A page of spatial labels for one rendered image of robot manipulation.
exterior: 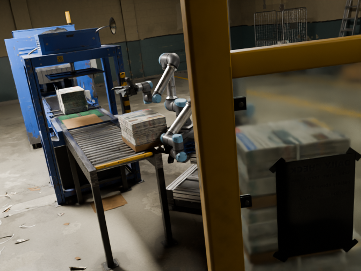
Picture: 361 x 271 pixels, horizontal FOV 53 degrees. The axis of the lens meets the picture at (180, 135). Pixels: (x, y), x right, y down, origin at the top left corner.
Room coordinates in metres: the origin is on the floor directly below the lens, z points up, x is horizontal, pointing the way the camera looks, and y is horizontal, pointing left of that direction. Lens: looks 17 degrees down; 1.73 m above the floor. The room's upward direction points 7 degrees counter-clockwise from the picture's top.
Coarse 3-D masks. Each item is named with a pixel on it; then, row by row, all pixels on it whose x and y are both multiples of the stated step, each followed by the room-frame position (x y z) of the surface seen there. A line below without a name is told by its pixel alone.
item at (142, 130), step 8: (128, 120) 2.76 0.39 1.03; (136, 120) 2.73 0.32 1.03; (144, 120) 2.70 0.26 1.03; (152, 120) 2.71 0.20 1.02; (160, 120) 2.73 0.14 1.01; (128, 128) 2.71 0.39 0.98; (136, 128) 2.66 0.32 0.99; (144, 128) 2.68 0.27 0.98; (152, 128) 2.70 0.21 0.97; (160, 128) 2.72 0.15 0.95; (128, 136) 2.78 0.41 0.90; (136, 136) 2.65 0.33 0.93; (144, 136) 2.67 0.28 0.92; (152, 136) 2.69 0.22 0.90; (160, 136) 2.72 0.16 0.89; (136, 144) 2.64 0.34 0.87; (144, 144) 2.67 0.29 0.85
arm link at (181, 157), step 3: (183, 150) 2.45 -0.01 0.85; (174, 153) 2.46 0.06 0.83; (177, 153) 2.43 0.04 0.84; (180, 153) 2.42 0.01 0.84; (183, 153) 2.42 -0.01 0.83; (174, 156) 2.46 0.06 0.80; (177, 156) 2.42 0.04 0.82; (180, 156) 2.41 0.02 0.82; (183, 156) 2.42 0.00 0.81; (186, 156) 2.43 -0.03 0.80; (177, 159) 2.42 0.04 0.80; (180, 159) 2.41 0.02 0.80; (183, 159) 2.42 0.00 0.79
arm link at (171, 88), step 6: (162, 54) 3.36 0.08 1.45; (168, 54) 3.28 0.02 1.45; (162, 60) 3.31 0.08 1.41; (162, 66) 3.33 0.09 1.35; (174, 78) 3.34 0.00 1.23; (168, 84) 3.31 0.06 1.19; (174, 84) 3.33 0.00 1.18; (168, 90) 3.32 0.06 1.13; (174, 90) 3.32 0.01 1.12; (168, 96) 3.32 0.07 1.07; (174, 96) 3.31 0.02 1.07; (168, 102) 3.31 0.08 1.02; (168, 108) 3.32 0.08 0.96
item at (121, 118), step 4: (132, 112) 3.01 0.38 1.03; (136, 112) 2.99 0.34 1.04; (140, 112) 2.97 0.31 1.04; (144, 112) 2.96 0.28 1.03; (148, 112) 2.95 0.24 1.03; (120, 116) 2.93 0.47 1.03; (124, 116) 2.91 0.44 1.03; (128, 116) 2.90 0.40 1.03; (132, 116) 2.89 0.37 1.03; (120, 120) 2.92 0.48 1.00; (120, 124) 2.96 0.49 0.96; (124, 128) 2.86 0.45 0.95; (124, 132) 2.90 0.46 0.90; (124, 136) 2.91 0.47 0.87
